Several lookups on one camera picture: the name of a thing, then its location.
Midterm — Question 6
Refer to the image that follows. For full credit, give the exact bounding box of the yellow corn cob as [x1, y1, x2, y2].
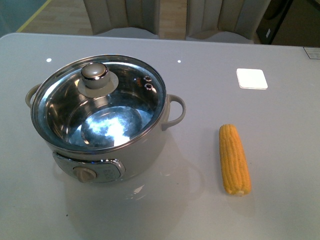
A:
[219, 124, 252, 196]

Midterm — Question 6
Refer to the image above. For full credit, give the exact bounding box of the label sticker on table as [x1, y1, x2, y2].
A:
[303, 47, 320, 60]

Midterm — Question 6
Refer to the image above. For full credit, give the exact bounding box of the beige chair on right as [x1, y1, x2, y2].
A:
[185, 0, 270, 44]

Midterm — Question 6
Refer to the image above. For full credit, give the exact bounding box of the beige chair on left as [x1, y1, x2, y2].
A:
[84, 0, 160, 39]

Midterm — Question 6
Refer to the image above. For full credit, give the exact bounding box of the beige chair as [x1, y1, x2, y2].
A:
[84, 0, 160, 39]
[185, 0, 270, 44]

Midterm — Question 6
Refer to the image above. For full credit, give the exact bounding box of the white electric cooking pot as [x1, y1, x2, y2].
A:
[24, 54, 187, 184]

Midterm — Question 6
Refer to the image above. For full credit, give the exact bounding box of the glass lid with gold knob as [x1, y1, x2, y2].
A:
[31, 55, 167, 152]

